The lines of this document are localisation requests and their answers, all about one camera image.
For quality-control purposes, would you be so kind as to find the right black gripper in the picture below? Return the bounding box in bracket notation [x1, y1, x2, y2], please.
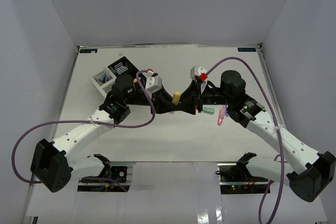
[174, 79, 233, 115]

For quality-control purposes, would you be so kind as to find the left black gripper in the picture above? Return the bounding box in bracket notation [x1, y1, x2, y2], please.
[124, 83, 179, 115]

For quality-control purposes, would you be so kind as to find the pale yellow highlighter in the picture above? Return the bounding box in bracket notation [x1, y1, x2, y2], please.
[171, 91, 181, 105]

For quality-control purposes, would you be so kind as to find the blue gel pen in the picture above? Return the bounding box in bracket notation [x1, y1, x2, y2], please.
[103, 69, 109, 83]

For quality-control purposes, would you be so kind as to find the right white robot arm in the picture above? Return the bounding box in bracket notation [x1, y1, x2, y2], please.
[213, 70, 335, 202]

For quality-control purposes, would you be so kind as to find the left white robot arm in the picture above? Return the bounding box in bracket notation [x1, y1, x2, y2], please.
[30, 71, 163, 193]

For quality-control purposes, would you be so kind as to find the green highlighter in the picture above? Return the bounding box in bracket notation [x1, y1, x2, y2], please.
[202, 107, 215, 115]

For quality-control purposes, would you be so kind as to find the pink highlighter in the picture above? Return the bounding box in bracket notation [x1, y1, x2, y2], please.
[217, 105, 226, 126]

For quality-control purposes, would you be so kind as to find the black mesh pen holder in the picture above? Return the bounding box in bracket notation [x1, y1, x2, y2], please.
[108, 56, 139, 80]

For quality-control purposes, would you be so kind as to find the white slotted pen holder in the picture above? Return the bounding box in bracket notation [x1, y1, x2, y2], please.
[90, 68, 117, 98]

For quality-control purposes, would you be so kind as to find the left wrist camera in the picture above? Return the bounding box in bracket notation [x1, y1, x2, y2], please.
[145, 69, 162, 94]

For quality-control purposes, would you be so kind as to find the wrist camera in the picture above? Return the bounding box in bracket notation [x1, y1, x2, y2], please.
[190, 65, 207, 82]
[145, 69, 162, 94]

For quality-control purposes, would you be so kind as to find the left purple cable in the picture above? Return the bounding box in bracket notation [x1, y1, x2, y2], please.
[12, 69, 157, 192]

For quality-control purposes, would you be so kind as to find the purple cable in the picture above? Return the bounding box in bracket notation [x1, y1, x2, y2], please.
[12, 69, 157, 192]
[206, 56, 286, 223]

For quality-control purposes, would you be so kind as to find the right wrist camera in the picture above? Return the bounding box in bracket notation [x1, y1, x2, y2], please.
[190, 65, 207, 82]

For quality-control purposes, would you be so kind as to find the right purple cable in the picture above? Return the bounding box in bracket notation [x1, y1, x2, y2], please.
[206, 56, 286, 223]

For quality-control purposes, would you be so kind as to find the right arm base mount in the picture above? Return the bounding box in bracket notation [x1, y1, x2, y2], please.
[216, 164, 269, 195]

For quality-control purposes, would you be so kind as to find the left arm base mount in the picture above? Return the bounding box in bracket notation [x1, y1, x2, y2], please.
[78, 166, 132, 193]

